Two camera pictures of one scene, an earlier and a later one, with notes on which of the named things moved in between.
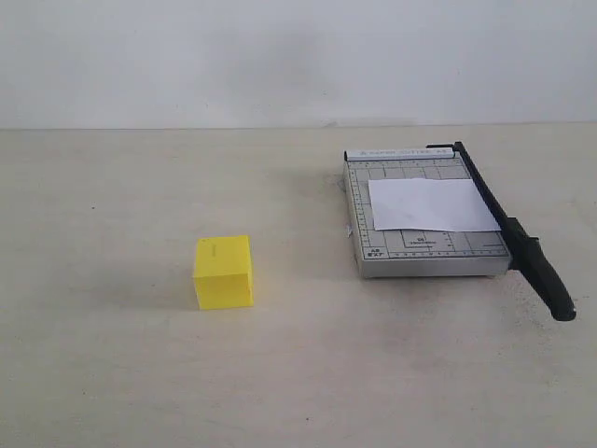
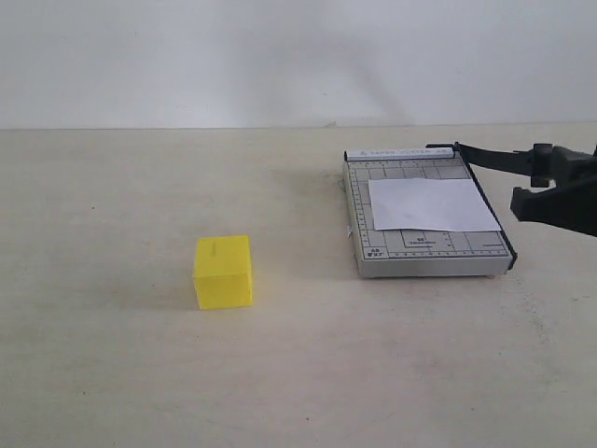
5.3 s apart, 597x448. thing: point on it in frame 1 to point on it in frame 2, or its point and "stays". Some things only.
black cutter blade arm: x=525 y=252 to x=516 y=161
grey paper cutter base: x=389 y=253 stays
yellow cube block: x=223 y=275 stays
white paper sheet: x=429 y=204 stays
